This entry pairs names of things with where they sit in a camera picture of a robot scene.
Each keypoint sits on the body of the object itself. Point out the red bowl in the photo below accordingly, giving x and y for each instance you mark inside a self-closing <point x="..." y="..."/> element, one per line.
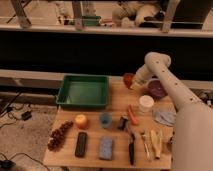
<point x="128" y="79"/>

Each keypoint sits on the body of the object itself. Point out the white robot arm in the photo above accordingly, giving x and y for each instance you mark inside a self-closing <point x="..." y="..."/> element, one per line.
<point x="192" y="146"/>

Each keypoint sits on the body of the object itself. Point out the green plastic tray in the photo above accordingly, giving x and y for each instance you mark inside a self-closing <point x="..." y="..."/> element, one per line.
<point x="83" y="91"/>

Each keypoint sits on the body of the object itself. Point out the blue cup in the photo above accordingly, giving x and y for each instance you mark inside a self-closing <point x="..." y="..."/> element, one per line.
<point x="105" y="120"/>

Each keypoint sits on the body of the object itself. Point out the small black can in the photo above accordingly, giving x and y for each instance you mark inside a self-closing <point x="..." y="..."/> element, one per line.
<point x="122" y="123"/>

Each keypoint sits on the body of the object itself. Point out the white lidded cup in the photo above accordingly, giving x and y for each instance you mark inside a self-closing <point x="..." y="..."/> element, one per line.
<point x="146" y="103"/>

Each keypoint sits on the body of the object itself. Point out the red yellow apple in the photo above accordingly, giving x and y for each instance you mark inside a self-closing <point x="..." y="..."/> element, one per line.
<point x="81" y="121"/>

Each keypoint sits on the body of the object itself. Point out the orange carrot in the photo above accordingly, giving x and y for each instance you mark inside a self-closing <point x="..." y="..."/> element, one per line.
<point x="131" y="116"/>

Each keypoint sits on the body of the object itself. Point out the purple bowl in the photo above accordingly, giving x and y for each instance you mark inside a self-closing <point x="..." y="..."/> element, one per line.
<point x="156" y="90"/>

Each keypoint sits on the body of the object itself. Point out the blue sponge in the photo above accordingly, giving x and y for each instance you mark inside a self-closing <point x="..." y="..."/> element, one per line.
<point x="105" y="148"/>

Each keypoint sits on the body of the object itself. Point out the silver fork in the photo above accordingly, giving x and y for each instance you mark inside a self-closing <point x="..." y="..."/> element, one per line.
<point x="143" y="136"/>

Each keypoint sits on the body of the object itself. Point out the black remote control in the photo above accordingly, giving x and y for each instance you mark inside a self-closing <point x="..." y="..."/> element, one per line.
<point x="81" y="143"/>

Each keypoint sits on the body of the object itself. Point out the green box on shelf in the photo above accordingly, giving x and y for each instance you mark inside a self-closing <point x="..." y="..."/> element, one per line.
<point x="86" y="21"/>

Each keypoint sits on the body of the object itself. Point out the blue face mask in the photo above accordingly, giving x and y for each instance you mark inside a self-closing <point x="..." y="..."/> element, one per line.
<point x="164" y="117"/>

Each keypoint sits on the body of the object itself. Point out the yellow banana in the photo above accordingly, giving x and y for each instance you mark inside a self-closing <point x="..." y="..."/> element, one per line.
<point x="156" y="140"/>

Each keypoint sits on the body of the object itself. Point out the bunch of red grapes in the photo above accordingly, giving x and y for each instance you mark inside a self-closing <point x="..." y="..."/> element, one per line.
<point x="57" y="137"/>

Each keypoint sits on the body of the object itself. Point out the person in background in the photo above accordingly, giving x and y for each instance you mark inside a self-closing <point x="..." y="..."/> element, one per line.
<point x="133" y="13"/>

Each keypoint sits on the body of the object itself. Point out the black power adapter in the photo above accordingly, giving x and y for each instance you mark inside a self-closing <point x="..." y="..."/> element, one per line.
<point x="26" y="115"/>

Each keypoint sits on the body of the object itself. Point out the black handled knife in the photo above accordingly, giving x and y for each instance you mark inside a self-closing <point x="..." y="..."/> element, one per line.
<point x="131" y="148"/>

